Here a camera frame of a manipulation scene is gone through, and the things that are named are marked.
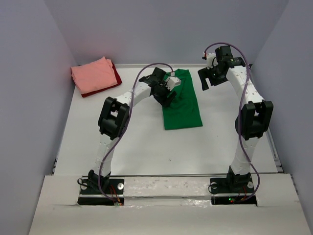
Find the dark red folded t shirt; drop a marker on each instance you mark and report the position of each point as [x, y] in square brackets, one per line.
[118, 80]

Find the green t shirt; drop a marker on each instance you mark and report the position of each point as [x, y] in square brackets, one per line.
[183, 111]

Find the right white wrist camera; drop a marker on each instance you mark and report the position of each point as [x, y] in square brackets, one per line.
[210, 59]

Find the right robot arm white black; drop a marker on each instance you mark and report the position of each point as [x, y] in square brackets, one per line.
[254, 115]

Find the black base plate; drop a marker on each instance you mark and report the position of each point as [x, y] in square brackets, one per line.
[224, 194]
[90, 195]

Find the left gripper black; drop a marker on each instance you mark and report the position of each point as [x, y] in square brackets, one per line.
[164, 101]

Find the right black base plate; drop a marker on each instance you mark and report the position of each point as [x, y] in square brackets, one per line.
[224, 194]

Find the white cardboard front cover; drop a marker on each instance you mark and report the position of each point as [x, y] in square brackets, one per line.
[169, 206]

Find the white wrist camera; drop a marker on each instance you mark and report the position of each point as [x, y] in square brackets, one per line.
[172, 81]
[210, 59]

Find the pink folded t shirt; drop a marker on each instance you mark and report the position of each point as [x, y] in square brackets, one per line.
[94, 76]

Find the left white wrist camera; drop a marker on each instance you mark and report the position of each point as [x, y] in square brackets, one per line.
[172, 81]

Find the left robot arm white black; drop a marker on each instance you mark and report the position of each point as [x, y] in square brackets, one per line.
[115, 117]

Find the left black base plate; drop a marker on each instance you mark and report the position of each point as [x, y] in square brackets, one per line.
[90, 195]

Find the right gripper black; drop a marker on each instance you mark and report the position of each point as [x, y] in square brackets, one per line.
[205, 73]

